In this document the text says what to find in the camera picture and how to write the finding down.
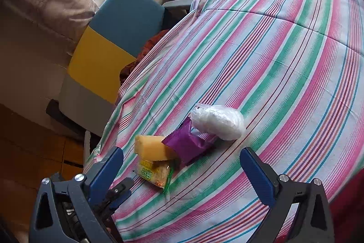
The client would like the purple snack packet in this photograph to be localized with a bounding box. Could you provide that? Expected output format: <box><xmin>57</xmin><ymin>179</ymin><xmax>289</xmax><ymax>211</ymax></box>
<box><xmin>162</xmin><ymin>117</ymin><xmax>217</xmax><ymax>166</ymax></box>

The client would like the large yellow sponge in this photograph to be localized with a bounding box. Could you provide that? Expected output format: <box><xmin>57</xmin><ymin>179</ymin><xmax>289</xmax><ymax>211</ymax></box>
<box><xmin>134</xmin><ymin>135</ymin><xmax>179</xmax><ymax>161</ymax></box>

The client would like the blue yellow grey chair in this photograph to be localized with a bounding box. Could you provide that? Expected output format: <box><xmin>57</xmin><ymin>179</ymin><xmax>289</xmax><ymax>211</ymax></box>
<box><xmin>45</xmin><ymin>0</ymin><xmax>200</xmax><ymax>135</ymax></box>

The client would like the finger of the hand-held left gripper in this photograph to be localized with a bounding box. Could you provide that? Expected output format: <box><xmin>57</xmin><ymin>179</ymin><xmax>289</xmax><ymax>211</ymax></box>
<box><xmin>98</xmin><ymin>177</ymin><xmax>135</xmax><ymax>221</ymax></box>

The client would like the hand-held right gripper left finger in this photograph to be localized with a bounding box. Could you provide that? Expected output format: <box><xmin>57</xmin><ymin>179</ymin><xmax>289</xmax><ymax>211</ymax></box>
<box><xmin>28</xmin><ymin>147</ymin><xmax>123</xmax><ymax>243</ymax></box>

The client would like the cracker packet with green label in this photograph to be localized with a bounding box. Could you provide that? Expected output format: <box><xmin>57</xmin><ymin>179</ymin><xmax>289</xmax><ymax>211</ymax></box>
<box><xmin>134</xmin><ymin>159</ymin><xmax>175</xmax><ymax>194</ymax></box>

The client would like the beige curtain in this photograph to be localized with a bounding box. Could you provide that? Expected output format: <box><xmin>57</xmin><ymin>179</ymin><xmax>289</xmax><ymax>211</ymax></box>
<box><xmin>0</xmin><ymin>0</ymin><xmax>100</xmax><ymax>61</ymax></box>

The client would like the striped bed sheet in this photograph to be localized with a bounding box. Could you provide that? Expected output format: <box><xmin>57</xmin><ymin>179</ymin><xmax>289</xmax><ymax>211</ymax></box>
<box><xmin>82</xmin><ymin>0</ymin><xmax>364</xmax><ymax>243</ymax></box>

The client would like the clear bag of white cotton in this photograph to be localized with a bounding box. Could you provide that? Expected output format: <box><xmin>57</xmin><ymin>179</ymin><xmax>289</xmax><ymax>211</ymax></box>
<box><xmin>190</xmin><ymin>104</ymin><xmax>246</xmax><ymax>141</ymax></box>

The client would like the red-brown cloth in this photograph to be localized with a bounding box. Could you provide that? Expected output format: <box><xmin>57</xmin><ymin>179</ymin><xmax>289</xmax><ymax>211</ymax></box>
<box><xmin>119</xmin><ymin>29</ymin><xmax>171</xmax><ymax>87</ymax></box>

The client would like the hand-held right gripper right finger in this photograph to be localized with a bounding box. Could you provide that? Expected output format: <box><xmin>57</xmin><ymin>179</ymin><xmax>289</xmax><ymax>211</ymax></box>
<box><xmin>240</xmin><ymin>147</ymin><xmax>335</xmax><ymax>243</ymax></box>

